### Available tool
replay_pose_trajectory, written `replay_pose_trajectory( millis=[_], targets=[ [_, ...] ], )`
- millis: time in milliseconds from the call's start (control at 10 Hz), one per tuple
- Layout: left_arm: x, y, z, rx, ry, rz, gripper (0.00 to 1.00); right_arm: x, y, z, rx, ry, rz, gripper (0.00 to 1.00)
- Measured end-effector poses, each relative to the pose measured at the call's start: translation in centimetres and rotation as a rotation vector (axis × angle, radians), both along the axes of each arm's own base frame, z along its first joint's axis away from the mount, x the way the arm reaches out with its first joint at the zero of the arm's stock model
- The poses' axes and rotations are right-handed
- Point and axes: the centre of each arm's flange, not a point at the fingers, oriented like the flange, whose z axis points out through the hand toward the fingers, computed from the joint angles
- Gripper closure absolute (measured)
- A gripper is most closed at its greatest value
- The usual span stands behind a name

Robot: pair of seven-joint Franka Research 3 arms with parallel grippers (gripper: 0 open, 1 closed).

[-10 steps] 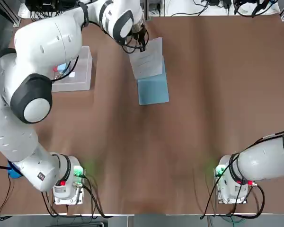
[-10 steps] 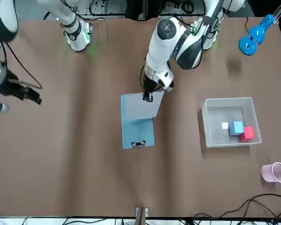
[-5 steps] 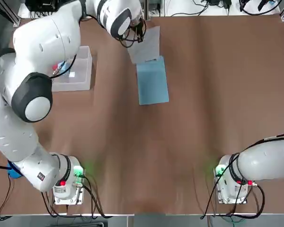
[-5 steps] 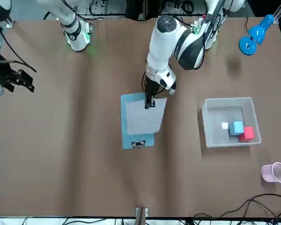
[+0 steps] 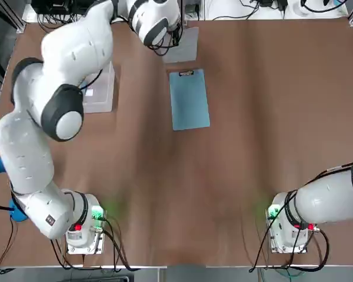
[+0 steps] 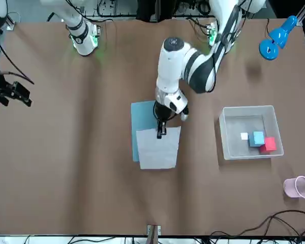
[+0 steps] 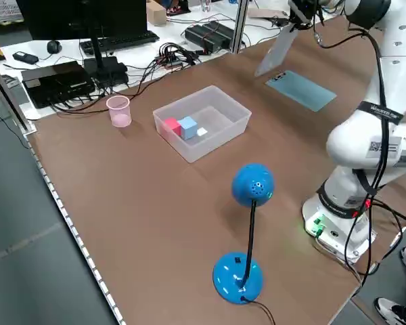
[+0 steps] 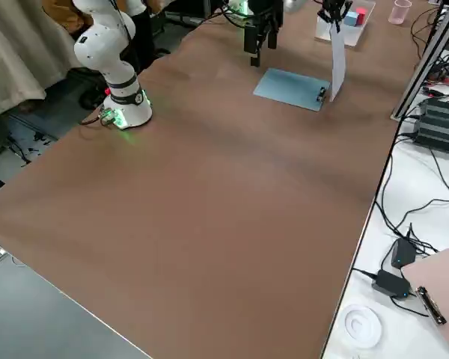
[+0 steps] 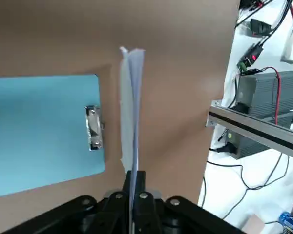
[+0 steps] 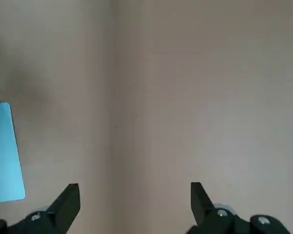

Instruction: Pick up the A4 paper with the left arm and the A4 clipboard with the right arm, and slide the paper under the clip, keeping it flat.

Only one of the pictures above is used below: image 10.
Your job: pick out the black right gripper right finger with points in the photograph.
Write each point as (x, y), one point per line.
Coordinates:
(201, 209)

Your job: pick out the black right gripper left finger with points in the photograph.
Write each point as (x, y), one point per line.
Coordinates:
(61, 209)

